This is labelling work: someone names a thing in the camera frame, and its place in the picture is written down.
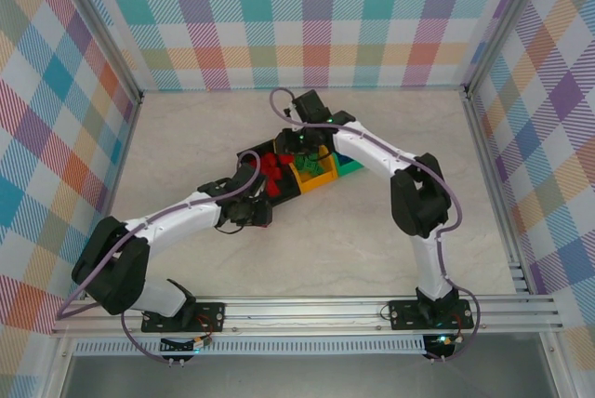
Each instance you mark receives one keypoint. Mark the black plastic container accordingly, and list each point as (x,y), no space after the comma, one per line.
(284,197)

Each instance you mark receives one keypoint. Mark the blue lego brick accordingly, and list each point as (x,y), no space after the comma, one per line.
(345,157)

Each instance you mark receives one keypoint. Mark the yellow plastic container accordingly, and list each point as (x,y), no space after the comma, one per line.
(318,181)

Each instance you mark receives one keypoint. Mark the green plastic container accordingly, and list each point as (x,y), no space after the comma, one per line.
(351,168)

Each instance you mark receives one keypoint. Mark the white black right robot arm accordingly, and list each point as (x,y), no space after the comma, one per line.
(430,268)

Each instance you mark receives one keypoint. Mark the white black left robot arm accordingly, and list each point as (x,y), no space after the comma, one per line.
(186,214)

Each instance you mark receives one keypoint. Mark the small controller board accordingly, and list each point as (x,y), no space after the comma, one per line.
(441,341)
(195,344)

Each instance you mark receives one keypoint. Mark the long aluminium base rail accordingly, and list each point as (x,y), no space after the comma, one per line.
(302,316)

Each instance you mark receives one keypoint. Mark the aluminium side rail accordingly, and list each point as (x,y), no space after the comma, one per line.
(120,161)
(497,193)

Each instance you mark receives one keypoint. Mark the aluminium frame post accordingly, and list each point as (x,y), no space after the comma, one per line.
(506,21)
(104,30)

